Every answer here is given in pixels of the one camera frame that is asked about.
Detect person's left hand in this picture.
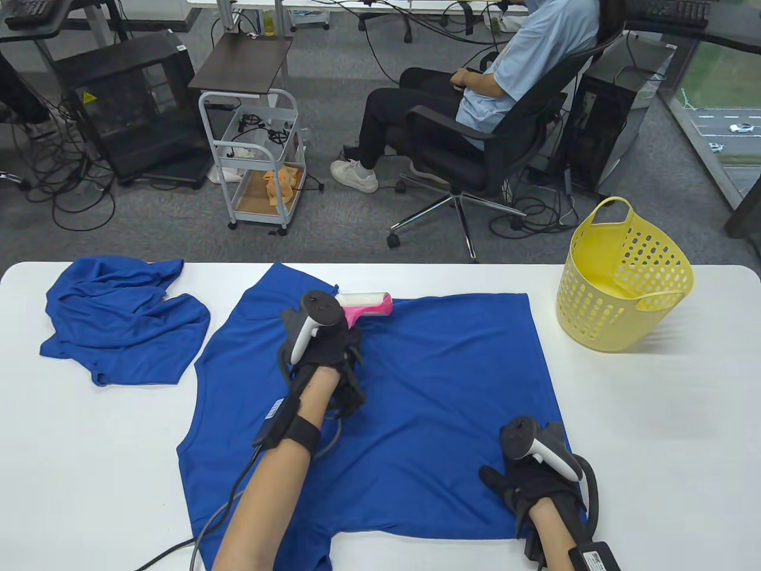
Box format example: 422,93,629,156
279,306,365,418

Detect person's right hand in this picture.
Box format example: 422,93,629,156
479,457,587,537

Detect pink lint roller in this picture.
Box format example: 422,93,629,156
335,291,394,329

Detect blue t-shirt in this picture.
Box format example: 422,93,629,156
40,256,212,386
177,262,574,571

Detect person's right forearm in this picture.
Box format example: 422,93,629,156
528,500,578,571

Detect person's left forearm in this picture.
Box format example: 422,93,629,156
211,364,335,571

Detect dark grey left hand controller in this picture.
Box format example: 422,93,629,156
290,290,345,365

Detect dark grey hand controller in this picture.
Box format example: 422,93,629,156
500,415,586,482
290,290,345,365

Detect dark grey right hand controller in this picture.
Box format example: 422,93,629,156
500,415,586,482

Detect orange cloth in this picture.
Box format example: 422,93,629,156
263,167,301,208

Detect yellow perforated plastic basket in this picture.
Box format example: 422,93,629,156
556,196,695,353

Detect white rolling cart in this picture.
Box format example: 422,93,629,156
198,89,310,236

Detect black mesh office chair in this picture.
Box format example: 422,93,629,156
386,0,628,264

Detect brown side table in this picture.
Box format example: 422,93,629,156
189,34,294,99

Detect small white storage cart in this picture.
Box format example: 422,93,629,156
290,7,331,32

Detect white desk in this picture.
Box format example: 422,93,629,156
189,0,530,33

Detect black open computer case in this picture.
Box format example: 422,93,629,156
54,31,215,188

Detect black computer tower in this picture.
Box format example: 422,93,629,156
565,36,677,194

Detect black desk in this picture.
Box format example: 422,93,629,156
621,0,761,57
0,0,200,45

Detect black keyboard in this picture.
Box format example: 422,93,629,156
624,0,711,29
5,0,71,29

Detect black right glove cable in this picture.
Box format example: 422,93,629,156
573,455,600,539

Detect black left wrist camera strap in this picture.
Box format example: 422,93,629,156
253,397,322,457

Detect black wrist camera strap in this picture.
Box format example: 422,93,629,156
253,397,322,457
568,540,623,571

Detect black right wrist camera strap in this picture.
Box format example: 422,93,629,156
568,540,623,571

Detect tangle of black cables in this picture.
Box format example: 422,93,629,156
490,175,580,234
0,95,117,233

